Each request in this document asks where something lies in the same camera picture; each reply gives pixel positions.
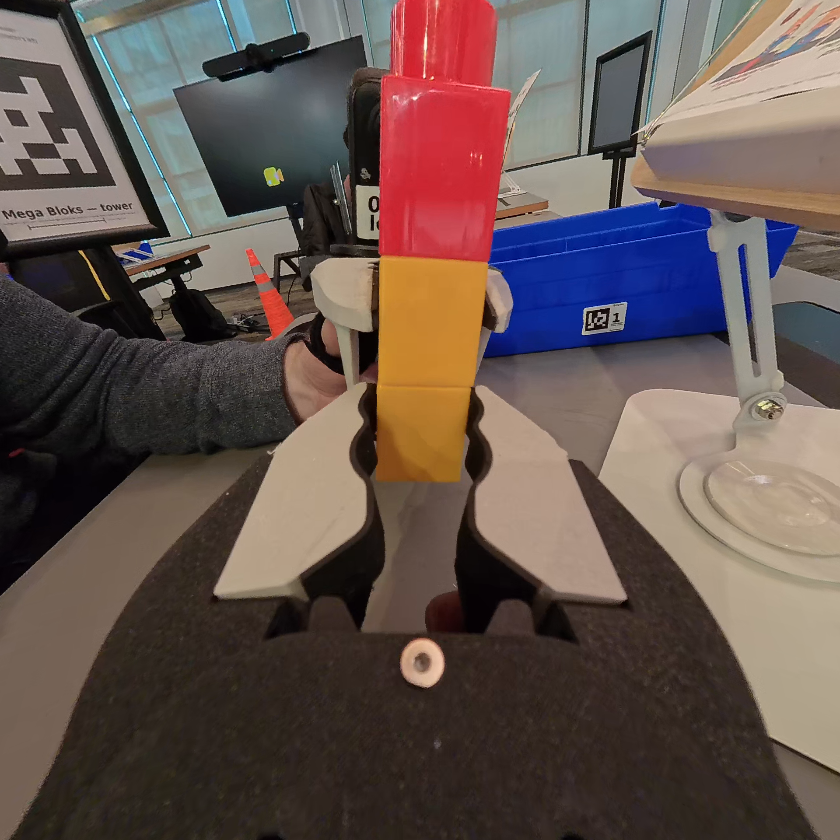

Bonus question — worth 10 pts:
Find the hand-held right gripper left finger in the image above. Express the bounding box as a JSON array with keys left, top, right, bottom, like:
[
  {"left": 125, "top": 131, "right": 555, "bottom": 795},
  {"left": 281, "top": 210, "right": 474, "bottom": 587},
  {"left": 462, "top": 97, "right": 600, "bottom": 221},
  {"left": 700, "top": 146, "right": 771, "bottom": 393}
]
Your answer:
[{"left": 214, "top": 382, "right": 387, "bottom": 601}]

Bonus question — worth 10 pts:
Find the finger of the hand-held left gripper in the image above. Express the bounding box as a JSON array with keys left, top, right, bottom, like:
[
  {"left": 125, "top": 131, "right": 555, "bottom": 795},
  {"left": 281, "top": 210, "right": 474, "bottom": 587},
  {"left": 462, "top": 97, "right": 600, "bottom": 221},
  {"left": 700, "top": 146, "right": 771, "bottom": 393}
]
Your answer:
[
  {"left": 476, "top": 266, "right": 516, "bottom": 368},
  {"left": 310, "top": 258, "right": 380, "bottom": 389}
]

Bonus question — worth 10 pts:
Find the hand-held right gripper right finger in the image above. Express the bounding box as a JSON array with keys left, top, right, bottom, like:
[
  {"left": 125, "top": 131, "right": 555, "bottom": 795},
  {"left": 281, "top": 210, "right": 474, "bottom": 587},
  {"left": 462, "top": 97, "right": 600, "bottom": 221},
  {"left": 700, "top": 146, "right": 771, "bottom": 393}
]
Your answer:
[{"left": 457, "top": 385, "right": 629, "bottom": 608}]

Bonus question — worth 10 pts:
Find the yellow toy block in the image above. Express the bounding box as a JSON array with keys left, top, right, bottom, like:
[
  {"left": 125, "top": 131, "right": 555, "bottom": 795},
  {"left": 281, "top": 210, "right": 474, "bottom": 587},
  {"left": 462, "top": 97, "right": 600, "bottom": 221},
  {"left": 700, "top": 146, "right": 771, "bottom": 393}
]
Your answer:
[
  {"left": 375, "top": 384, "right": 475, "bottom": 484},
  {"left": 377, "top": 255, "right": 491, "bottom": 389}
]

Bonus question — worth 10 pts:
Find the red toy block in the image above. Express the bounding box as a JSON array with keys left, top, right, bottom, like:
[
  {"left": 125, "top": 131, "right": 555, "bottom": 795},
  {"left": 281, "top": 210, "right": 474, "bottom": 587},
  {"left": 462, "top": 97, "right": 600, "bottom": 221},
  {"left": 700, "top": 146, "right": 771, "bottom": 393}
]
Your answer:
[{"left": 378, "top": 0, "right": 514, "bottom": 261}]

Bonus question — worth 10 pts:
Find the blue plastic bin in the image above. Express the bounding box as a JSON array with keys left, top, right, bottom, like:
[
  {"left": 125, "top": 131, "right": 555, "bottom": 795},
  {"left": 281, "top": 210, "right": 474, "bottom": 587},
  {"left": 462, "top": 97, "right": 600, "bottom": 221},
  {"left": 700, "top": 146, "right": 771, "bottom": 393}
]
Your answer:
[{"left": 483, "top": 200, "right": 800, "bottom": 358}]

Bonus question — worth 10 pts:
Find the person's left forearm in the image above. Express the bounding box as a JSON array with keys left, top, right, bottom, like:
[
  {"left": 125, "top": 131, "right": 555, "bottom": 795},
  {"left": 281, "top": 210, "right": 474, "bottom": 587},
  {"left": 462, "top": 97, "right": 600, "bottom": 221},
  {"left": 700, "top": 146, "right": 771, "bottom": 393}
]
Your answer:
[{"left": 0, "top": 276, "right": 309, "bottom": 473}]

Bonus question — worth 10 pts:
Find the grey desk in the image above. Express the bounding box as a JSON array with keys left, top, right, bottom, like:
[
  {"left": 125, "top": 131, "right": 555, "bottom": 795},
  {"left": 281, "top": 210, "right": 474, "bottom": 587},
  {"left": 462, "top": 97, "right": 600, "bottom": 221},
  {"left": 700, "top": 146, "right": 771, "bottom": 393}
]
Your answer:
[{"left": 0, "top": 266, "right": 840, "bottom": 840}]

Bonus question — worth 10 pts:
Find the person's left hand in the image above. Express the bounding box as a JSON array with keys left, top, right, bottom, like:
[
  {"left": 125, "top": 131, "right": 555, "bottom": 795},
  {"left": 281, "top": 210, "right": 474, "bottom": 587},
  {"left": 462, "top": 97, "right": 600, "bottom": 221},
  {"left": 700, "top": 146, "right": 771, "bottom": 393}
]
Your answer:
[{"left": 283, "top": 335, "right": 380, "bottom": 424}]

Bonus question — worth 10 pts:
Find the dark jacket on chair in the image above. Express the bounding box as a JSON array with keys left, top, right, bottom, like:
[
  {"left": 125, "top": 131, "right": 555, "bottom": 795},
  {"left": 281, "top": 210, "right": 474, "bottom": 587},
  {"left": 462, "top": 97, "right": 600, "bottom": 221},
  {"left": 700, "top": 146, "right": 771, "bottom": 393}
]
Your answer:
[{"left": 301, "top": 182, "right": 358, "bottom": 263}]

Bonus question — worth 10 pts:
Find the orange traffic cone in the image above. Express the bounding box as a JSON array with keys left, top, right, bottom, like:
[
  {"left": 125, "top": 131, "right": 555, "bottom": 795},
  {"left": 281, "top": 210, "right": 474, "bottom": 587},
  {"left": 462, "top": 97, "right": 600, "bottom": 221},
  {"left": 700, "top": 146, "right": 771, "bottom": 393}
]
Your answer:
[{"left": 245, "top": 248, "right": 298, "bottom": 340}]

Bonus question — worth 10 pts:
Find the wooden edged side table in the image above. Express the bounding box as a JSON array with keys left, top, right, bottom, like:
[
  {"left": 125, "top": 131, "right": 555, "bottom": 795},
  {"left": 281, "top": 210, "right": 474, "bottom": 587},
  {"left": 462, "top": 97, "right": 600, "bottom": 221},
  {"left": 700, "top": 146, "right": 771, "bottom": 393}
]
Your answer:
[{"left": 493, "top": 192, "right": 550, "bottom": 222}]

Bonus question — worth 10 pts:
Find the large black television screen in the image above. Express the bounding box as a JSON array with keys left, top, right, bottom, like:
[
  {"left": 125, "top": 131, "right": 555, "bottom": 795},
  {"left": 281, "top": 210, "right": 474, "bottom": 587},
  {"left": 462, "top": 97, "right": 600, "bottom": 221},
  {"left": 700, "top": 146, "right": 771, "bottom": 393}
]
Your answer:
[{"left": 172, "top": 35, "right": 368, "bottom": 219}]

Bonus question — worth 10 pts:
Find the black backpack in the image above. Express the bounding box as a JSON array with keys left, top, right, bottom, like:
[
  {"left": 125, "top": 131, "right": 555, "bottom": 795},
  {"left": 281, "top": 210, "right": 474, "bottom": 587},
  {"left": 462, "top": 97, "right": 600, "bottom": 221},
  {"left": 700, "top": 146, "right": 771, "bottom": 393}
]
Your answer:
[{"left": 167, "top": 287, "right": 232, "bottom": 343}]

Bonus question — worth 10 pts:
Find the white table sign card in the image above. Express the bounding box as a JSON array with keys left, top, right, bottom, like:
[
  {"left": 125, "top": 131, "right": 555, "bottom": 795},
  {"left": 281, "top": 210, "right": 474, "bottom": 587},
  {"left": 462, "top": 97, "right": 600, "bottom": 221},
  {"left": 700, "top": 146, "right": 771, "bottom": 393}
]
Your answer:
[{"left": 502, "top": 69, "right": 543, "bottom": 198}]

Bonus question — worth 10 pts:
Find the black display easel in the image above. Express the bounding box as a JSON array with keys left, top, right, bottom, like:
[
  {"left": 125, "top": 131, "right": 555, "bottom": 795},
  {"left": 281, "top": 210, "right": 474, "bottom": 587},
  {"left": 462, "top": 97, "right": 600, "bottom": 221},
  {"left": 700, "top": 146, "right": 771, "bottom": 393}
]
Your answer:
[{"left": 600, "top": 147, "right": 641, "bottom": 211}]

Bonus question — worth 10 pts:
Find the wooden table with black legs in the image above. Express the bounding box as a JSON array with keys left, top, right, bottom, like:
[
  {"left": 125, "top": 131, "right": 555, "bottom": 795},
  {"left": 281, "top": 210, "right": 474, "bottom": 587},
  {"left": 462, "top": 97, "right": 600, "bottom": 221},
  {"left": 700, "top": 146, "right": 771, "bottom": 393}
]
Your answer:
[{"left": 121, "top": 244, "right": 212, "bottom": 309}]

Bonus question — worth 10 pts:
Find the black sign easel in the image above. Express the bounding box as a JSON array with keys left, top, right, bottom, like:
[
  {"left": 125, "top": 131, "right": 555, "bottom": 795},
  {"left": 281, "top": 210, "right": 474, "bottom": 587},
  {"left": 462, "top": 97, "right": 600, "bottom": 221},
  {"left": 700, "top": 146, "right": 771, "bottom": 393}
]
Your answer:
[{"left": 3, "top": 239, "right": 168, "bottom": 342}]

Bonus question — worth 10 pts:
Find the black portrait display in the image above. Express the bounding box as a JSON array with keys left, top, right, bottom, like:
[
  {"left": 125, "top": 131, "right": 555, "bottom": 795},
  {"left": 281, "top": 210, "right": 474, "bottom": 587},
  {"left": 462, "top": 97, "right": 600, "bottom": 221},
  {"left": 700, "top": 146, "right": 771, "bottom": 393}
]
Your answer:
[{"left": 586, "top": 29, "right": 654, "bottom": 158}]

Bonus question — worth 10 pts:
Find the wooden document holder board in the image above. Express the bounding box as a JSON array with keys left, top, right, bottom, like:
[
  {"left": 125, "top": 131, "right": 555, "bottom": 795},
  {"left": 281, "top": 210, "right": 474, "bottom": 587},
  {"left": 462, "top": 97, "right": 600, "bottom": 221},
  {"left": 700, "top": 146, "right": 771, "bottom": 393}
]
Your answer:
[{"left": 630, "top": 0, "right": 840, "bottom": 232}]

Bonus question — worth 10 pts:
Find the person's torso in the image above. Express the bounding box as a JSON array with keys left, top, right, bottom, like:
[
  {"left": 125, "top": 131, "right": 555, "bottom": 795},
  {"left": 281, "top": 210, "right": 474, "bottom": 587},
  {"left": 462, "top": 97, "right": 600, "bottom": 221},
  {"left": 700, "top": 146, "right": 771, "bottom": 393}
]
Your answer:
[{"left": 0, "top": 446, "right": 67, "bottom": 595}]

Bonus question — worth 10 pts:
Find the framed black white code sign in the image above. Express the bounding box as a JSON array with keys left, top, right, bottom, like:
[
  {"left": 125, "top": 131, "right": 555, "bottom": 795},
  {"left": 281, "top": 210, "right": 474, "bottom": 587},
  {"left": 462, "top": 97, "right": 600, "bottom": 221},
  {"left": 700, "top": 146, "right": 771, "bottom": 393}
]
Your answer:
[{"left": 0, "top": 0, "right": 172, "bottom": 253}]

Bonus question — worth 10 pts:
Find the printed instruction sheet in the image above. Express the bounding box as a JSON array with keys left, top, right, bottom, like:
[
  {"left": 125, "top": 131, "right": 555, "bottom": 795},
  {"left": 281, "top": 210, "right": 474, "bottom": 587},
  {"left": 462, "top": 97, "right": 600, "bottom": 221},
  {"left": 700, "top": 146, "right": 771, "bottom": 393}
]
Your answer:
[{"left": 633, "top": 0, "right": 840, "bottom": 139}]

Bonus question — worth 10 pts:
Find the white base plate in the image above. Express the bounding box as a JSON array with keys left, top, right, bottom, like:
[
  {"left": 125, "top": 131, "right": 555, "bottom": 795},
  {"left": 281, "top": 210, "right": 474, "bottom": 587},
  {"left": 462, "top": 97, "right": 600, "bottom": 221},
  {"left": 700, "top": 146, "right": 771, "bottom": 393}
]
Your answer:
[{"left": 598, "top": 388, "right": 840, "bottom": 775}]

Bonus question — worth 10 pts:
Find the black video bar camera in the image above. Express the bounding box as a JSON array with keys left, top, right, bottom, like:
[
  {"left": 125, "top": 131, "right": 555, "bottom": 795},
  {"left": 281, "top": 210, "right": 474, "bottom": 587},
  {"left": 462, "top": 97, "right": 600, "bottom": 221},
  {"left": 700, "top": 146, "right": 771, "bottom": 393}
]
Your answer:
[{"left": 201, "top": 33, "right": 311, "bottom": 81}]

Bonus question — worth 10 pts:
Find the metal wire clip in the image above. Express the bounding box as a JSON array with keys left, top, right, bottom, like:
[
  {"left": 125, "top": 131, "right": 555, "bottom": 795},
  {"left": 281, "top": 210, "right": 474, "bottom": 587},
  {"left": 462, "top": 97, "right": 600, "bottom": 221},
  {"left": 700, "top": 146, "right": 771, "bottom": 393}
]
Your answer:
[{"left": 632, "top": 0, "right": 772, "bottom": 142}]

